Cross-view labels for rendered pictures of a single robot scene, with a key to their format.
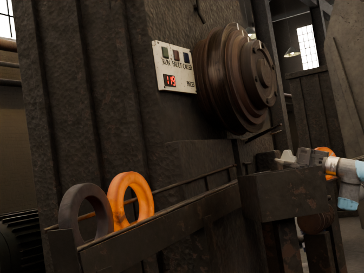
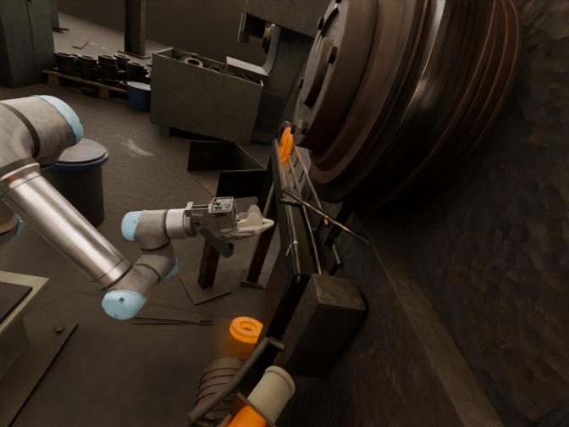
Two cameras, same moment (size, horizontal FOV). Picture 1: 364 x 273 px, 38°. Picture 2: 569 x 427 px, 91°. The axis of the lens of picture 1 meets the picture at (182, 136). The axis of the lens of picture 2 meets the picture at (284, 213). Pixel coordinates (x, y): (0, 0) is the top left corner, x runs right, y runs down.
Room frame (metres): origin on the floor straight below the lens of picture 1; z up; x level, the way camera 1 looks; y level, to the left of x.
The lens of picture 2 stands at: (2.64, -0.75, 1.15)
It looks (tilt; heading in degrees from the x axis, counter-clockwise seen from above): 30 degrees down; 138
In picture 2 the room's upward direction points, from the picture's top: 19 degrees clockwise
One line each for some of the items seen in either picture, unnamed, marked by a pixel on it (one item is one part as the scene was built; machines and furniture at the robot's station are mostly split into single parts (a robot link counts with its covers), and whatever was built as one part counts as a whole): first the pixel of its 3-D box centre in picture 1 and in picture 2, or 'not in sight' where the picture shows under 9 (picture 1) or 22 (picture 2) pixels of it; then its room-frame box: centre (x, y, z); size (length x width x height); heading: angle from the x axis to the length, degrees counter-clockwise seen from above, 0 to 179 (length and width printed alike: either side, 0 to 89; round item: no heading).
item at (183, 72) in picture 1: (175, 69); not in sight; (1.98, -0.01, 1.15); 0.26 x 0.02 x 0.18; 151
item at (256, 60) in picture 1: (260, 74); (323, 75); (2.18, -0.36, 1.11); 0.28 x 0.06 x 0.28; 151
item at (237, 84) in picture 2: not in sight; (209, 98); (-0.51, 0.45, 0.39); 1.03 x 0.83 x 0.79; 65
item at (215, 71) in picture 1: (239, 79); (369, 91); (2.23, -0.27, 1.11); 0.47 x 0.06 x 0.47; 151
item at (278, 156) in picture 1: (271, 177); (318, 329); (2.44, -0.37, 0.68); 0.11 x 0.08 x 0.24; 61
